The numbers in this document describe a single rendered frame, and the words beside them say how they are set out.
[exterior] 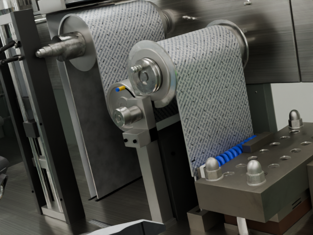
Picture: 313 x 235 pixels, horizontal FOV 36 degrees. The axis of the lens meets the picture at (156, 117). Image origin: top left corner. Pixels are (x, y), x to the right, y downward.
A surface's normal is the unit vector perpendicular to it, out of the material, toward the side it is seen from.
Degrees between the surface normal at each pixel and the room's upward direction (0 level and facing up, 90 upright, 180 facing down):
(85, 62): 90
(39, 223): 0
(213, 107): 90
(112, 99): 90
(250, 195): 90
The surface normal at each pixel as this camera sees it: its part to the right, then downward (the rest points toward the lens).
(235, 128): 0.69, 0.03
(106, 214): -0.20, -0.95
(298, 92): -0.69, 0.30
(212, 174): -0.25, 0.28
